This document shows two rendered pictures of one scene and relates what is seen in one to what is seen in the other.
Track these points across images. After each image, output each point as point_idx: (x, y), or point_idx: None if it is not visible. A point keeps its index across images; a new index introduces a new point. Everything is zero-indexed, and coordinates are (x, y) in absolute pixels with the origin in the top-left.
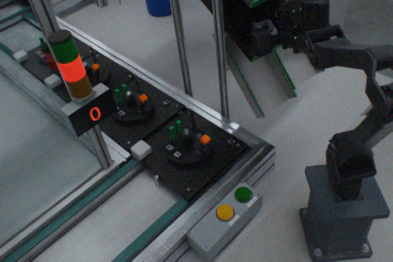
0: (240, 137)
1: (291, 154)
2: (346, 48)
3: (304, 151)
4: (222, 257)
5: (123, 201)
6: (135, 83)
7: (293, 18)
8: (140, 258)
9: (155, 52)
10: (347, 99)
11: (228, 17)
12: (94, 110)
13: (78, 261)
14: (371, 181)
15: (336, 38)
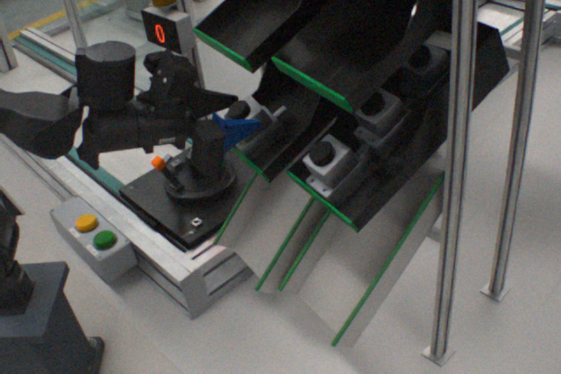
0: (211, 239)
1: (216, 347)
2: None
3: (217, 366)
4: (74, 257)
5: (159, 154)
6: None
7: (153, 82)
8: (67, 165)
9: (504, 156)
10: None
11: (267, 61)
12: (159, 28)
13: None
14: (4, 330)
15: (53, 113)
